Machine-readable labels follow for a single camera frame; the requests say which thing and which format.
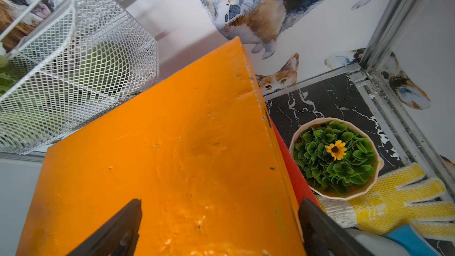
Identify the artificial fern with white flower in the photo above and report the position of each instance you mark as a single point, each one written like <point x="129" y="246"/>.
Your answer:
<point x="8" y="77"/>

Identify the red shoebox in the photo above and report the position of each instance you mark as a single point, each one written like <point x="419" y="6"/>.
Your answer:
<point x="300" y="187"/>

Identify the yellow work glove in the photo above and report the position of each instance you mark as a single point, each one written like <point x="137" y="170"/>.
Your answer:
<point x="400" y="197"/>

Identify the white wire mesh basket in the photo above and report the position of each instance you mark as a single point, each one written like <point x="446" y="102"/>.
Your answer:
<point x="77" y="59"/>

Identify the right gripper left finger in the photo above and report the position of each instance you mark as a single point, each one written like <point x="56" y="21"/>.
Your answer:
<point x="117" y="237"/>

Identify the potted green plant with flower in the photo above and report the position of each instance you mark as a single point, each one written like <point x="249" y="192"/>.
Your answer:
<point x="336" y="158"/>

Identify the grey work glove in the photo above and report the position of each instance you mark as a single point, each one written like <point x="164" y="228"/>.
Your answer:
<point x="378" y="246"/>

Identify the blue cloth piece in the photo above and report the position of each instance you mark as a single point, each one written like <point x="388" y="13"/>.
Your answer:
<point x="412" y="241"/>

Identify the orange shoebox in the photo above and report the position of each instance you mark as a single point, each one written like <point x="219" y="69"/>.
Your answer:
<point x="194" y="158"/>

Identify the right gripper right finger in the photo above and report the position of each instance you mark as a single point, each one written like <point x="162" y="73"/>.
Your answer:
<point x="323" y="237"/>

